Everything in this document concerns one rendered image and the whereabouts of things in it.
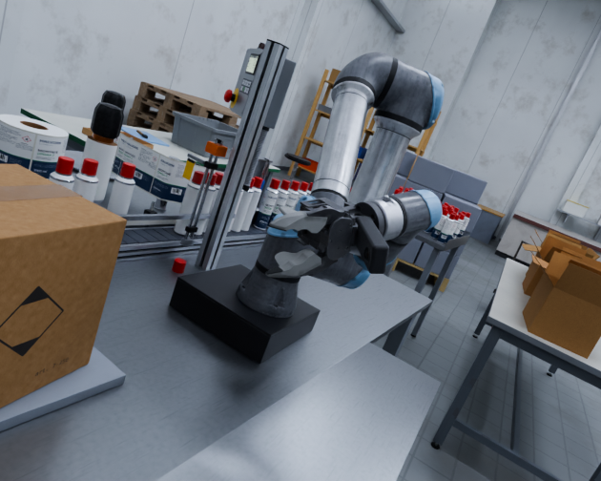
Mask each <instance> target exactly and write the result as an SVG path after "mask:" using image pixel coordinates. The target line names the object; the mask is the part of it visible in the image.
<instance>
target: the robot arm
mask: <svg viewBox="0 0 601 481"><path fill-rule="evenodd" d="M444 94H445V91H444V85H443V83H442V81H441V80H440V79H439V78H437V77H435V76H433V75H431V74H430V73H429V72H427V71H422V70H420V69H418V68H415V67H413V66H411V65H409V64H407V63H405V62H403V61H401V60H399V59H397V58H395V57H392V56H391V55H389V54H387V53H383V52H370V53H366V54H363V55H361V56H359V57H357V58H355V59H354V60H352V61H351V62H349V63H348V64H347V65H346V66H345V67H344V68H343V69H342V70H341V72H340V73H339V75H338V76H337V78H336V80H335V82H334V85H333V89H332V93H331V98H332V101H333V103H334V104H333V108H332V111H331V115H330V118H329V122H328V126H327V130H326V134H325V138H324V142H323V145H322V149H321V155H320V159H319V163H318V167H317V171H316V174H315V178H314V182H313V186H312V190H311V194H310V196H306V195H304V196H302V197H300V199H299V201H298V203H297V205H296V207H295V210H293V209H291V208H289V207H285V206H280V207H279V210H280V211H281V213H280V214H277V215H276V216H275V217H274V218H273V220H272V221H271V222H270V223H269V225H268V226H270V227H269V228H268V230H267V235H266V237H265V240H264V242H263V245H262V247H261V249H260V251H259V256H258V258H257V261H256V263H255V266H254V267H253V268H252V270H251V271H250V272H249V273H248V274H247V276H246V277H245V278H244V279H243V280H242V282H241V283H240V284H239V286H238V291H237V296H238V298H239V299H240V300H241V301H242V302H243V303H244V304H245V305H247V306H248V307H250V308H252V309H253V310H255V311H257V312H259V313H261V314H264V315H267V316H270V317H275V318H288V317H291V316H292V315H293V314H294V311H295V309H296V306H297V297H298V284H299V281H300V279H301V277H303V276H311V277H314V278H317V279H320V280H323V281H326V282H330V283H333V284H335V285H336V286H342V287H345V288H349V289H355V288H358V287H359V286H361V285H362V284H364V282H365V281H366V280H367V279H368V277H369V276H370V274H383V273H384V272H385V269H386V266H387V265H388V264H390V263H392V262H393V261H394V260H395V258H396V256H397V255H398V254H399V253H400V252H401V251H402V250H403V249H404V248H405V247H406V246H407V244H408V243H409V242H411V241H412V240H413V239H414V238H415V237H416V236H417V234H418V233H420V232H421V231H426V230H428V229H429V228H432V227H434V226H435V225H437V224H438V222H439V221H440V219H441V217H442V204H441V202H440V200H439V199H438V197H437V196H436V195H435V194H434V193H432V192H431V191H428V190H417V191H416V190H410V191H408V192H405V193H400V194H396V195H391V196H388V193H389V190H390V188H391V186H392V183H393V181H394V178H395V177H396V175H397V172H398V170H399V168H400V165H401V163H402V160H403V158H404V154H405V152H406V149H407V147H408V145H409V142H410V140H411V139H412V138H414V137H416V136H419V135H420V134H421V131H422V130H426V129H429V128H430V127H431V126H432V125H433V124H434V122H435V119H437V117H438V115H439V113H440V111H441V109H442V105H443V101H444ZM371 107H373V108H375V109H377V111H376V113H375V115H374V120H375V122H376V125H377V128H376V130H375V133H374V135H373V137H372V139H371V142H370V144H369V147H368V149H367V152H366V154H365V157H364V159H363V163H362V165H361V168H360V170H359V173H358V174H357V177H356V179H355V182H354V184H353V187H352V189H351V192H350V188H351V184H352V179H353V176H354V171H355V166H356V162H357V157H358V153H359V149H360V144H361V140H362V135H363V127H364V123H365V119H366V114H367V111H368V110H369V109H371ZM349 193H350V194H349Z"/></svg>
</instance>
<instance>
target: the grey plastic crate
mask: <svg viewBox="0 0 601 481"><path fill-rule="evenodd" d="M173 115H175V116H176V117H175V123H174V129H173V134H172V139H171V141H172V142H173V143H174V144H176V145H178V146H181V147H183V148H185V149H187V150H189V151H192V152H194V153H196V154H198V155H200V156H203V157H209V156H210V154H209V153H207V152H205V148H206V144H207V141H212V142H214V141H215V139H217V138H219V139H221V140H223V143H222V145H223V146H226V147H227V148H228V149H227V152H226V155H225V157H218V158H222V159H229V156H230V154H231V151H232V150H230V148H233V145H234V141H235V138H236V135H237V132H238V129H236V128H234V127H232V126H229V125H227V124H225V123H222V122H220V121H217V120H214V119H210V118H205V117H201V116H196V115H188V114H184V113H179V112H175V111H173Z"/></svg>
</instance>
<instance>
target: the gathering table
mask: <svg viewBox="0 0 601 481"><path fill-rule="evenodd" d="M430 235H431V234H430V233H429V234H427V233H425V232H423V231H421V232H420V233H418V234H417V236H416V237H415V238H414V239H417V240H419V241H422V242H424V243H426V244H428V245H430V246H432V247H434V249H433V251H432V253H431V255H430V257H429V259H428V261H427V264H426V266H425V269H424V271H423V273H422V275H421V278H420V279H419V281H418V283H417V285H416V287H415V289H414V291H416V292H418V293H420V294H421V292H422V290H423V288H424V286H425V283H426V280H427V278H428V276H429V274H430V272H431V270H432V268H433V266H434V263H435V261H436V260H437V258H438V256H439V254H440V252H441V251H443V252H444V251H446V250H449V249H451V251H450V253H449V255H448V257H447V259H446V262H445V264H444V266H443V268H442V270H441V273H440V275H439V277H438V279H437V281H436V282H435V284H434V286H433V288H432V290H431V292H430V295H429V297H428V298H429V299H430V300H432V301H434V299H435V297H436V294H437V292H438V290H439V288H440V286H441V284H442V282H443V280H444V278H445V276H446V273H447V271H448V269H449V267H450V265H451V263H452V261H453V259H454V257H455V255H456V253H457V251H458V249H459V247H460V246H461V245H464V244H466V242H467V240H468V238H469V236H470V235H469V234H467V233H465V232H464V234H463V235H462V236H461V237H460V238H456V239H453V240H448V242H447V244H441V243H438V242H437V241H436V240H434V239H432V238H431V237H430ZM430 307H431V305H430V306H429V307H427V308H426V309H424V310H423V311H422V312H421V314H420V317H419V319H418V321H417V323H416V324H415V326H414V328H413V330H412V332H411V336H412V337H416V335H417V334H418V332H419V330H420V328H421V326H422V324H423V321H424V319H425V316H426V314H427V312H428V310H429V308H430Z"/></svg>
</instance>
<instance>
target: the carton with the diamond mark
mask: <svg viewBox="0 0 601 481"><path fill-rule="evenodd" d="M82 197H83V196H81V195H79V194H77V193H76V192H74V191H72V190H70V189H68V188H66V187H64V186H62V185H60V184H56V183H54V182H52V181H50V180H48V179H46V178H43V177H41V176H39V175H37V174H36V173H34V172H32V171H30V170H28V169H26V168H25V167H23V166H21V165H19V164H0V408H2V407H4V406H6V405H8V404H10V403H12V402H14V401H15V400H17V399H19V398H21V397H23V396H25V395H27V394H29V393H31V392H33V391H35V390H37V389H39V388H41V387H43V386H45V385H47V384H49V383H51V382H53V381H55V380H57V379H59V378H61V377H63V376H65V375H67V374H69V373H71V372H73V371H75V370H77V369H79V368H81V367H82V366H85V365H87V364H88V363H89V361H90V358H91V354H92V351H93V344H94V341H95V337H96V333H97V329H98V327H99V323H100V319H101V316H102V312H103V308H104V305H105V302H106V298H107V294H108V291H109V287H110V283H111V280H112V276H113V272H114V267H115V263H116V259H117V256H118V252H119V248H120V245H121V242H122V238H123V235H124V231H125V227H126V223H127V220H125V219H123V218H121V217H120V216H118V215H117V214H115V213H113V212H111V211H109V210H107V209H105V208H103V207H101V206H99V205H97V204H95V203H93V202H91V201H89V200H87V199H84V198H82Z"/></svg>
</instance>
